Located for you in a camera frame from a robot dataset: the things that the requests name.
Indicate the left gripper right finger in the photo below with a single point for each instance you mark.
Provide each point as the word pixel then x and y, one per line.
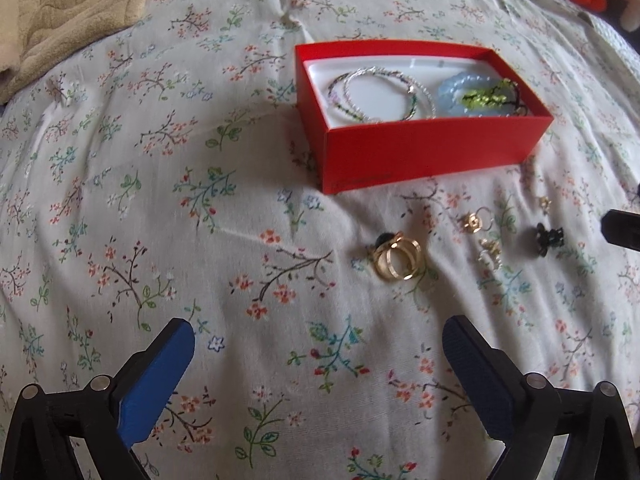
pixel 525 412

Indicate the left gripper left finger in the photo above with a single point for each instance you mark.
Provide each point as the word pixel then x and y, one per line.
pixel 111 414

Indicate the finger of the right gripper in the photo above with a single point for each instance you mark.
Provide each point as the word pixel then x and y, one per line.
pixel 622 228

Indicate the black hair claw clip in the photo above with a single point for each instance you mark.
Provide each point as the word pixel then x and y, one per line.
pixel 548 238

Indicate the small gold star earring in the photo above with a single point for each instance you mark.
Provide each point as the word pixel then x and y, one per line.
pixel 544 203

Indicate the pearl gold earring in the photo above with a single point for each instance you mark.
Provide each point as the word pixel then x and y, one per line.
pixel 490 253

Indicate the gold charm earring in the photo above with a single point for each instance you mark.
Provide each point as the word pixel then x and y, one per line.
pixel 478 220

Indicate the gold hoop rings cluster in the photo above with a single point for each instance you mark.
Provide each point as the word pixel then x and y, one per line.
pixel 397 257

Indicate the red jewelry box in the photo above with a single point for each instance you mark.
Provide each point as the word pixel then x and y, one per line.
pixel 351 156

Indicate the floral bed sheet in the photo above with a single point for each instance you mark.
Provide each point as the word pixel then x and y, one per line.
pixel 164 171

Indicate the beige fleece blanket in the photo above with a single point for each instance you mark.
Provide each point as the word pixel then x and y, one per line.
pixel 38 34

